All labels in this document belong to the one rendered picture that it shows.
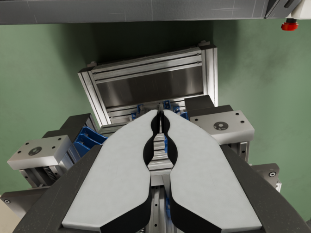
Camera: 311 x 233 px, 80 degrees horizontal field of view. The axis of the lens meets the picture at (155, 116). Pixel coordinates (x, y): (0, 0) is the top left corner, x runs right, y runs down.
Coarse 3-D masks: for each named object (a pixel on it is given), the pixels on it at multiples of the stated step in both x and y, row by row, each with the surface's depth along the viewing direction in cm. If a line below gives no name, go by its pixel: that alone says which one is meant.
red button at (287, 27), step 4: (288, 20) 47; (292, 20) 46; (296, 20) 47; (284, 24) 48; (288, 24) 47; (292, 24) 47; (296, 24) 47; (284, 28) 48; (288, 28) 47; (292, 28) 47; (296, 28) 47
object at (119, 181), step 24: (144, 120) 11; (120, 144) 9; (144, 144) 9; (96, 168) 8; (120, 168) 8; (144, 168) 8; (96, 192) 7; (120, 192) 7; (144, 192) 7; (72, 216) 6; (96, 216) 6; (120, 216) 6; (144, 216) 7
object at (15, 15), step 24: (0, 0) 34; (24, 0) 34; (48, 0) 34; (72, 0) 33; (96, 0) 33; (120, 0) 33; (144, 0) 33; (168, 0) 33; (192, 0) 33; (216, 0) 33; (240, 0) 33; (264, 0) 33; (0, 24) 36; (24, 24) 36
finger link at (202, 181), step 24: (168, 120) 11; (168, 144) 10; (192, 144) 9; (216, 144) 9; (192, 168) 8; (216, 168) 8; (192, 192) 7; (216, 192) 7; (240, 192) 7; (192, 216) 6; (216, 216) 6; (240, 216) 6
